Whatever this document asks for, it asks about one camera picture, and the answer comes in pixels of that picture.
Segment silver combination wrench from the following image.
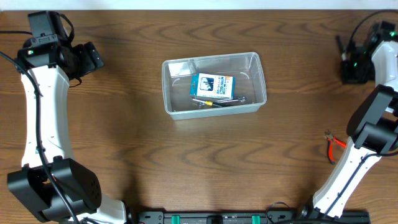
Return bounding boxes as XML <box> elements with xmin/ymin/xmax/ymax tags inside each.
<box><xmin>197</xmin><ymin>96</ymin><xmax>247</xmax><ymax>108</ymax></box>

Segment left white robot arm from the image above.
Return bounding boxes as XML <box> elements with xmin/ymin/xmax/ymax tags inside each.
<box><xmin>7</xmin><ymin>42</ymin><xmax>131</xmax><ymax>223</ymax></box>

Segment small claw hammer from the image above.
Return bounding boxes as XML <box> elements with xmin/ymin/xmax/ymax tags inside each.
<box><xmin>335</xmin><ymin>35</ymin><xmax>346</xmax><ymax>61</ymax></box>

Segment black yellow screwdriver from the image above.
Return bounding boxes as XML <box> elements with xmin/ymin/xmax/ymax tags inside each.
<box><xmin>192</xmin><ymin>98</ymin><xmax>242</xmax><ymax>108</ymax></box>

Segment red handled pliers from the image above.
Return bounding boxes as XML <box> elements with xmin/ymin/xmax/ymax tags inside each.
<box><xmin>325</xmin><ymin>130</ymin><xmax>346</xmax><ymax>165</ymax></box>

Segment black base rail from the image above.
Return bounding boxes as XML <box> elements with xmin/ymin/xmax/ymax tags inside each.
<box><xmin>137</xmin><ymin>210</ymin><xmax>371</xmax><ymax>224</ymax></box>

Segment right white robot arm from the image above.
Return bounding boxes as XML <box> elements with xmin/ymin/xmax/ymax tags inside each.
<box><xmin>312</xmin><ymin>40</ymin><xmax>397</xmax><ymax>218</ymax></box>

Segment clear plastic container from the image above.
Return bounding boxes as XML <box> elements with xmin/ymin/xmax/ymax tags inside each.
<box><xmin>162</xmin><ymin>52</ymin><xmax>267</xmax><ymax>120</ymax></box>

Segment blue white cardboard box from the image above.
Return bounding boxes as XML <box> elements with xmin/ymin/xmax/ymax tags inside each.
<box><xmin>190</xmin><ymin>73</ymin><xmax>236</xmax><ymax>99</ymax></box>

